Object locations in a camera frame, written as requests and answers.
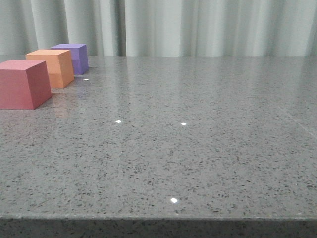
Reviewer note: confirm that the pale green curtain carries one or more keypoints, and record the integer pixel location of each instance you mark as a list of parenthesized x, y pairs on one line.
[(162, 27)]

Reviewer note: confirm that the purple foam cube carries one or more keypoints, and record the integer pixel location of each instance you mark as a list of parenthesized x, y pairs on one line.
[(79, 56)]

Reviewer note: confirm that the orange foam cube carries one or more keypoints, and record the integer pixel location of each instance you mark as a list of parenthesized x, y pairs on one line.
[(59, 65)]

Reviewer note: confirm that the red foam cube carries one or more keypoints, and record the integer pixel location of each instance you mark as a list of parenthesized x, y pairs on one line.
[(24, 84)]

